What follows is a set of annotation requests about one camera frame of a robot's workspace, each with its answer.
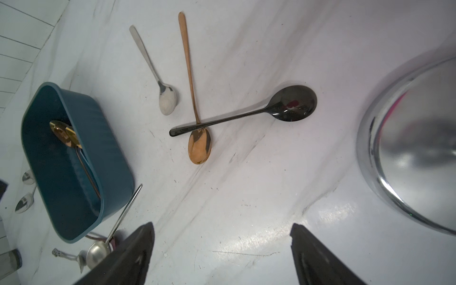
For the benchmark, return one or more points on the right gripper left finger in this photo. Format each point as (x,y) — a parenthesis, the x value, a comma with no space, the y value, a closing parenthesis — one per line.
(127,264)

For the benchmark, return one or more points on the silver spoon with printed handle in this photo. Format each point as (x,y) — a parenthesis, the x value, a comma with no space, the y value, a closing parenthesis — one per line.
(28,178)

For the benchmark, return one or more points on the chrome wire cup rack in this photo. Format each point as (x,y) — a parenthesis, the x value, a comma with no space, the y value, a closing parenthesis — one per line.
(406,145)

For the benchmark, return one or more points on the plain silver round spoon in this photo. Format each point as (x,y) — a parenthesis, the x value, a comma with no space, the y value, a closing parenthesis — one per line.
(26,202)

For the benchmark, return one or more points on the small ornate silver spoon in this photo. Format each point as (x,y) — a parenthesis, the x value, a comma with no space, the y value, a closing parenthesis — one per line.
(80,258)

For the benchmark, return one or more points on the purple iridescent spoon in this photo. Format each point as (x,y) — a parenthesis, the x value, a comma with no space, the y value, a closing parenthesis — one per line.
(97,237)

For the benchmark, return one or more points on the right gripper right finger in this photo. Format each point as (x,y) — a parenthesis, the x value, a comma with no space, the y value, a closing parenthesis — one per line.
(315,264)

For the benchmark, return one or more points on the gold ornate handle spoon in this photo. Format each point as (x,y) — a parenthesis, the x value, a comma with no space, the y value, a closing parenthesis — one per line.
(73,136)

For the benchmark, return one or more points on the teal plastic storage box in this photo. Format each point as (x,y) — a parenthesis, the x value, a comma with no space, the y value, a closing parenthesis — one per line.
(70,200)

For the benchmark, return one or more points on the clear plastic cup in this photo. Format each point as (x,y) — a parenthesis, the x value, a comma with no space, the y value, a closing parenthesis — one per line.
(10,262)

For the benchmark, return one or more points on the copper round spoon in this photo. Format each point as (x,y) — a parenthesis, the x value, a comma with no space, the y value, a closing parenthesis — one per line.
(58,128)

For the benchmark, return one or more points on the black handled spoon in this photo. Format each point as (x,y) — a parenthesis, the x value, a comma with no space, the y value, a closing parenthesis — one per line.
(290,104)

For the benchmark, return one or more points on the rose gold long spoon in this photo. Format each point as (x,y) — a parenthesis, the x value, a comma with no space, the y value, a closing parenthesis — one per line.
(200,144)

